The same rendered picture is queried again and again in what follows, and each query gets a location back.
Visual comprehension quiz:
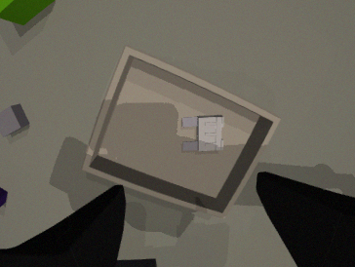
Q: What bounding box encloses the beige shallow tray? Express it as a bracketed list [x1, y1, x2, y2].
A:
[82, 44, 281, 217]

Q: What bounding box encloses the black fuse block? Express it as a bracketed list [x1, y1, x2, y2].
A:
[115, 259, 157, 267]

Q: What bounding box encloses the dark purple block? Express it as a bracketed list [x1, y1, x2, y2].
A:
[0, 188, 8, 206]

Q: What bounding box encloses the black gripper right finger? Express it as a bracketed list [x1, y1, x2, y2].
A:
[256, 172, 355, 267]

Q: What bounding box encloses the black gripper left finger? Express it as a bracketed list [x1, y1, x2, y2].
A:
[0, 184, 126, 267]

